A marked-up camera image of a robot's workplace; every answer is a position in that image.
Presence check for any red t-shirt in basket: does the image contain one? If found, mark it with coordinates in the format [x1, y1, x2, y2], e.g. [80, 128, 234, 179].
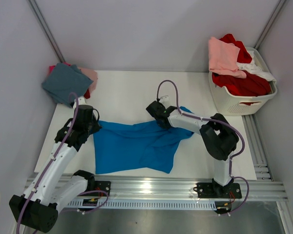
[211, 34, 271, 97]

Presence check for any bright blue t-shirt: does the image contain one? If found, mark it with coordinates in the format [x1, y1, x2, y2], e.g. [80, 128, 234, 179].
[93, 120, 193, 174]

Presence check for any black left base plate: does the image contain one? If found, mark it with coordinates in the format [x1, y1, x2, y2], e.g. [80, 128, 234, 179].
[87, 180, 111, 197]

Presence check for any teal folded t-shirt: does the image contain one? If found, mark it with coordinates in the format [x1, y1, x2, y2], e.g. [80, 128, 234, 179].
[42, 63, 93, 107]

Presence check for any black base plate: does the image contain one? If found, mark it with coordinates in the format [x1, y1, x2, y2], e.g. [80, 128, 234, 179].
[87, 180, 111, 197]
[193, 182, 242, 199]

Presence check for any right aluminium frame post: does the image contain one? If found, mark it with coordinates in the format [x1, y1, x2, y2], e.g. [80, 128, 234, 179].
[254, 0, 289, 50]

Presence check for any white t-shirt in basket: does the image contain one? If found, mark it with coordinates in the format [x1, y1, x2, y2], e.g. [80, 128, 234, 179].
[236, 50, 276, 82]

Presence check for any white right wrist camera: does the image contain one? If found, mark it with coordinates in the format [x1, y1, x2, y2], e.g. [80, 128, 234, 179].
[159, 96, 170, 104]

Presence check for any white slotted cable duct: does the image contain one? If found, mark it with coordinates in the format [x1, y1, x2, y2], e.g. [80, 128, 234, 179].
[65, 198, 216, 211]

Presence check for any pink t-shirt in basket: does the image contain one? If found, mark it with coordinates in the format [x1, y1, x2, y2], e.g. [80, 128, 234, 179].
[208, 37, 247, 78]

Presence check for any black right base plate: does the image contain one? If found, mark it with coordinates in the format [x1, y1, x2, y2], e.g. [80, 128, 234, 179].
[193, 182, 242, 199]

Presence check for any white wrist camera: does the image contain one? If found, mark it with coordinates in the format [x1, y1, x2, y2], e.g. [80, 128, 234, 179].
[159, 96, 170, 104]
[72, 97, 87, 109]

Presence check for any left aluminium frame post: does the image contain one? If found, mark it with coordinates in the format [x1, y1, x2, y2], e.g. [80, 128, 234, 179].
[27, 0, 65, 63]

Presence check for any aluminium frame post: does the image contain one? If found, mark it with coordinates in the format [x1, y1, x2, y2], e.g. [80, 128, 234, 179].
[254, 0, 289, 50]
[27, 0, 65, 63]

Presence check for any aluminium mounting rail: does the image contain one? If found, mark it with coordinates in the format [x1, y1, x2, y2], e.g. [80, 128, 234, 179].
[95, 175, 288, 201]

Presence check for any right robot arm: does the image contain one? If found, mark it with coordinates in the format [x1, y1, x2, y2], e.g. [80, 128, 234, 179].
[146, 100, 245, 197]

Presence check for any red folded t-shirt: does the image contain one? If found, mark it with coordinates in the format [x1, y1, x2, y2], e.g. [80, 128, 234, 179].
[84, 89, 91, 99]

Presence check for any white perforated laundry basket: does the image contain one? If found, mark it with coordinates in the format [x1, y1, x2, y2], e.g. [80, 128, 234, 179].
[209, 48, 277, 116]

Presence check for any pink folded t-shirt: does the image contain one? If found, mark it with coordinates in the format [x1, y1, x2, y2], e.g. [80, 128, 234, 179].
[78, 67, 98, 94]

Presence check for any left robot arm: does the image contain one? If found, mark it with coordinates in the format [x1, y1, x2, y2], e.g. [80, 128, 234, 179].
[9, 104, 101, 233]

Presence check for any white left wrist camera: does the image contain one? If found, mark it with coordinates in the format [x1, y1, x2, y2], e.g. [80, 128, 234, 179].
[72, 97, 87, 109]

